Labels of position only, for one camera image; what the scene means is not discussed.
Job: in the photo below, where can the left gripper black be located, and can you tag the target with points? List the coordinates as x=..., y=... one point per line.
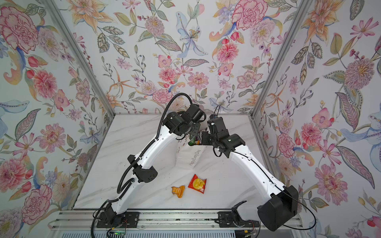
x=196, y=130

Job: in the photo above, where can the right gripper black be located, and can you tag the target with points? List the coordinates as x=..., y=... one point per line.
x=207, y=136

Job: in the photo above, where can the beige cracker packet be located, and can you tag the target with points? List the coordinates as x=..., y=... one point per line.
x=195, y=140

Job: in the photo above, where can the white paper bag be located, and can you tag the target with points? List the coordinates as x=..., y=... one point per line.
x=188, y=156

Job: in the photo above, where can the red yellow snack packet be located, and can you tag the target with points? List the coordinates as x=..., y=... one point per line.
x=197, y=184

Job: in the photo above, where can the small orange snack packet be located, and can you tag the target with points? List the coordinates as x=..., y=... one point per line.
x=178, y=191

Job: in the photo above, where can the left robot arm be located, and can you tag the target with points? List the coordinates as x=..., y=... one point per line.
x=141, y=170

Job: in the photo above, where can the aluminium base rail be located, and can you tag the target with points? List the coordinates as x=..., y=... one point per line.
x=152, y=220

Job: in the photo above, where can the right aluminium frame post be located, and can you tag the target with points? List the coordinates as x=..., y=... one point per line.
x=301, y=12

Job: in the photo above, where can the aluminium frame post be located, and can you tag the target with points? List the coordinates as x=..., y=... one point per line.
x=57, y=18
x=301, y=12

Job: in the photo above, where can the left aluminium frame post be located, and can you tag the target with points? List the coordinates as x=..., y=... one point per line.
x=57, y=18

